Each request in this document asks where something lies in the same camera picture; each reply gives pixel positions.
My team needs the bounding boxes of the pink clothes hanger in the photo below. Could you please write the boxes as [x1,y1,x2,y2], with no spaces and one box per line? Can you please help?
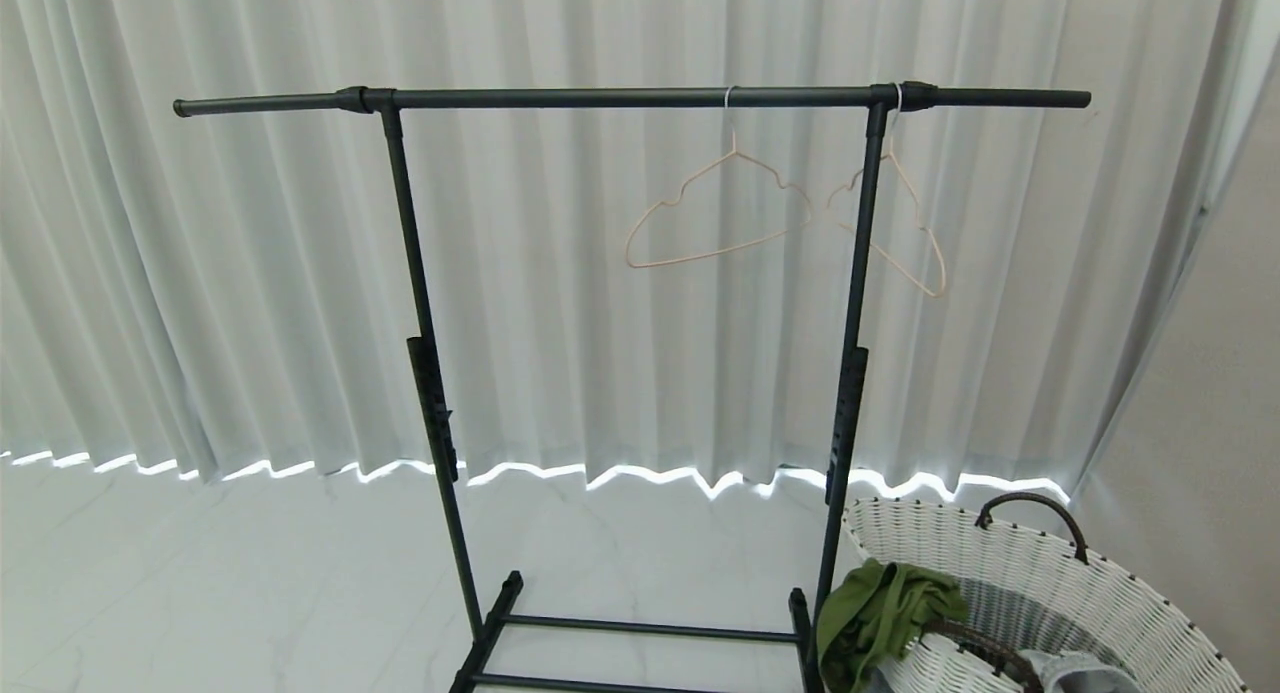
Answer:
[826,93,947,299]
[625,86,813,270]

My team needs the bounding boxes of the pale grey shorts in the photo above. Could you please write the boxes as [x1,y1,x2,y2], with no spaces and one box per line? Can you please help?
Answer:
[1018,649,1141,693]

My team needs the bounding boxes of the black clothes rack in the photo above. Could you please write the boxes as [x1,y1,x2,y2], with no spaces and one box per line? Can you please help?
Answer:
[172,80,1093,693]

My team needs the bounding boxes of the white laundry basket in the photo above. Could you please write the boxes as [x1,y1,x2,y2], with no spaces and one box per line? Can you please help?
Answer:
[840,491,1251,693]

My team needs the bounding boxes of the green garment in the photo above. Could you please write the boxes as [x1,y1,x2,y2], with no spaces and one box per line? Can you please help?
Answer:
[816,559,970,693]

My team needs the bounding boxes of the white curtain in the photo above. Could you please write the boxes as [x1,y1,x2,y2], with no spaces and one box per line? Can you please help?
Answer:
[0,0,1280,504]

